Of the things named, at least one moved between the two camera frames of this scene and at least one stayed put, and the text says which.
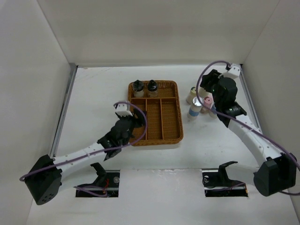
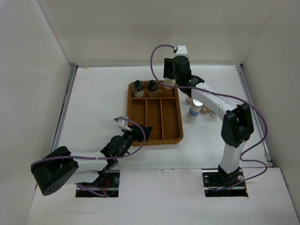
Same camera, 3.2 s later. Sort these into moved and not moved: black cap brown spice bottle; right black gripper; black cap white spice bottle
Moved: right black gripper
Not moved: black cap white spice bottle; black cap brown spice bottle
